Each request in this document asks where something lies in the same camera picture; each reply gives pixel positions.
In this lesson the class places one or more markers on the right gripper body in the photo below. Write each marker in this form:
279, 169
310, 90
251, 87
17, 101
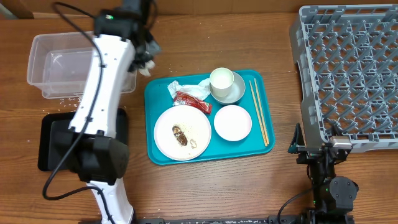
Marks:
316, 168

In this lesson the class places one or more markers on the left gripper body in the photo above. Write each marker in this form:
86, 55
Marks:
143, 51

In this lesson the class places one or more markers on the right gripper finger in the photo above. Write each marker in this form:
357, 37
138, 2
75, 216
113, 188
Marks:
297, 143
335, 130

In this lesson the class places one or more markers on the red sauce packet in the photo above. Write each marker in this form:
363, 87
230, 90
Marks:
189, 100

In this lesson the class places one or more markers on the small white bowl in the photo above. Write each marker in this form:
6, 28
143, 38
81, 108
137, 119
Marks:
232, 123

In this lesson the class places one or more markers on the white napkin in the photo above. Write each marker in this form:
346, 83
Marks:
189, 90

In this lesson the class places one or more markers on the white cup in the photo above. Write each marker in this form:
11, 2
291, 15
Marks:
221, 80

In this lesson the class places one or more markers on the large white plate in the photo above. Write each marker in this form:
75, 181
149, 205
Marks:
192, 122

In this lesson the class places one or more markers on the brown food scrap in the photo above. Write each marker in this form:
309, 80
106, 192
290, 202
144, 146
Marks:
179, 135

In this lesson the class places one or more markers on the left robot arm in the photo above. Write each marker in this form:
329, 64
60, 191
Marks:
122, 43

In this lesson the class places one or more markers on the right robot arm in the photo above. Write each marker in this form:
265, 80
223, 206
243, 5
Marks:
333, 196

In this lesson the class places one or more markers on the grey dishwasher rack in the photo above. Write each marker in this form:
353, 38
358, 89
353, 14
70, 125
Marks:
347, 60

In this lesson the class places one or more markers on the teal serving tray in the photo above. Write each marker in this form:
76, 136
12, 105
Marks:
218, 148

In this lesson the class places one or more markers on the wooden chopstick left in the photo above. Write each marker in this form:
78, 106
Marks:
258, 115

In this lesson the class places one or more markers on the wooden chopstick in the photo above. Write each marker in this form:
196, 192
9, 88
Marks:
258, 115
266, 138

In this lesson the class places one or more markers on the wooden chopstick right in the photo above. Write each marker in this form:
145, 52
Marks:
266, 138

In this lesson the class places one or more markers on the grey saucer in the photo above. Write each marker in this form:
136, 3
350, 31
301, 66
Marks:
236, 92

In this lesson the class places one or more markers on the clear plastic bin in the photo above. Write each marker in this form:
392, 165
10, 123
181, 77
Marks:
62, 64

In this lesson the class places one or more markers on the black rectangular tray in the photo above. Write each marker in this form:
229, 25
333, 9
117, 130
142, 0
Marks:
58, 122

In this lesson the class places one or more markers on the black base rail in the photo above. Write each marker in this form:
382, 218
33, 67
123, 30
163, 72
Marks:
284, 219

